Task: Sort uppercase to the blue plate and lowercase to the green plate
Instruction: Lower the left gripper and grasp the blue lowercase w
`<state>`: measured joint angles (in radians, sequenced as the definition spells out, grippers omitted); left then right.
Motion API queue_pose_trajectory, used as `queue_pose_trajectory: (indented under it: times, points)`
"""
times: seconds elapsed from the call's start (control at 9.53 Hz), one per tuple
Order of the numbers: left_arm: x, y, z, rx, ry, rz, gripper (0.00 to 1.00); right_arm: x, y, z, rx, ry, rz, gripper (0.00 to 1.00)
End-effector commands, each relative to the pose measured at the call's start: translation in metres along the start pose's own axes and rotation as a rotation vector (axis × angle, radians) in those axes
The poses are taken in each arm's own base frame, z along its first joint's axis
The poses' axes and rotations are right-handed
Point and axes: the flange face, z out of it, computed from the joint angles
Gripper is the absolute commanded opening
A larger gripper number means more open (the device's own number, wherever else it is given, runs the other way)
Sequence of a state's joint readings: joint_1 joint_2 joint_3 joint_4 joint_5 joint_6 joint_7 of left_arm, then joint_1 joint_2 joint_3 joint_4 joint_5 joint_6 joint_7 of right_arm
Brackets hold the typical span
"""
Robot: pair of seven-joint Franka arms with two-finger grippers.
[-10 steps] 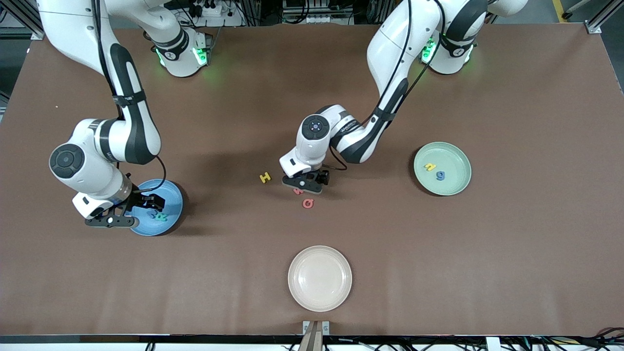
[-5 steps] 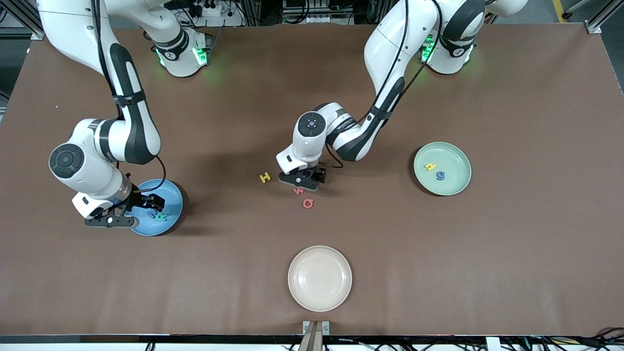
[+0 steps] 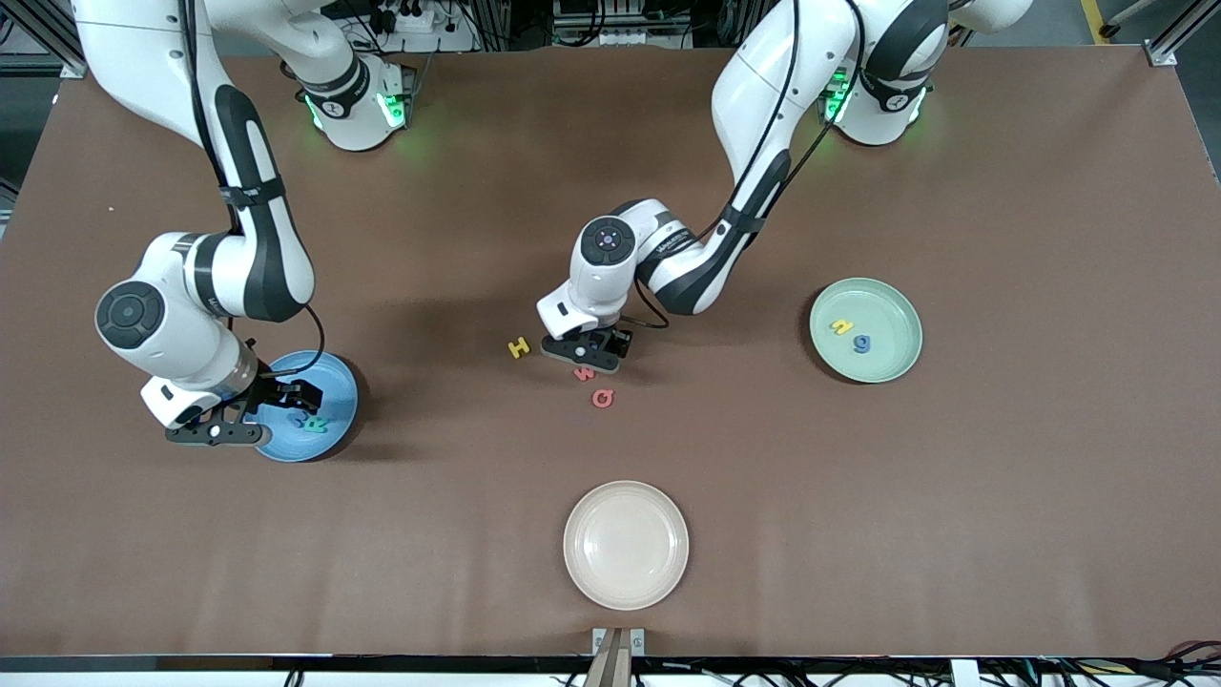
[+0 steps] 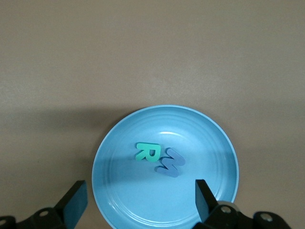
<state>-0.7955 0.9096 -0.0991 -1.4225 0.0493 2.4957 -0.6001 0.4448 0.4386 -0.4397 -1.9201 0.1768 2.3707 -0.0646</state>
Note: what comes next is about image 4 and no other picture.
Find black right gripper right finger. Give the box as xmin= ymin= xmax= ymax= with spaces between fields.
xmin=194 ymin=179 xmax=253 ymax=229

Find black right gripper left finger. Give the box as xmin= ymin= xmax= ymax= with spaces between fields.
xmin=16 ymin=180 xmax=88 ymax=229

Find blue foam capital letter M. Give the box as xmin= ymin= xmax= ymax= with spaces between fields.
xmin=154 ymin=147 xmax=186 ymax=178

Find teal foam letter R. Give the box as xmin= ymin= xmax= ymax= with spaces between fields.
xmin=134 ymin=142 xmax=162 ymax=163

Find blue plate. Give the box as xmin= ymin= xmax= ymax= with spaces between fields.
xmin=91 ymin=104 xmax=240 ymax=227

